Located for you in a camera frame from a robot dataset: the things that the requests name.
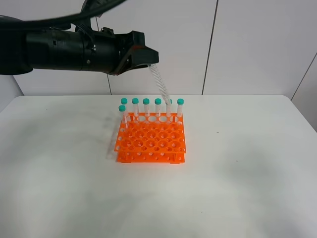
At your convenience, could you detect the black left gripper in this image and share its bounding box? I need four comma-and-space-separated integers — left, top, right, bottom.
100, 27, 159, 75

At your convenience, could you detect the test tube teal cap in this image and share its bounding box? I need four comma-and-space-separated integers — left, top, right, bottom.
148, 64, 171, 106

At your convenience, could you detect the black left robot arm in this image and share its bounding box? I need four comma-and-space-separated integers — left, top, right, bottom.
0, 23, 159, 75

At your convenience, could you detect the test tube second row left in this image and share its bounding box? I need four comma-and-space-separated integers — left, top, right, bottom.
118, 105, 129, 128

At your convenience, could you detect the orange test tube rack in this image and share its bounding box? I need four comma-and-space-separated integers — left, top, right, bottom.
114, 112, 186, 164

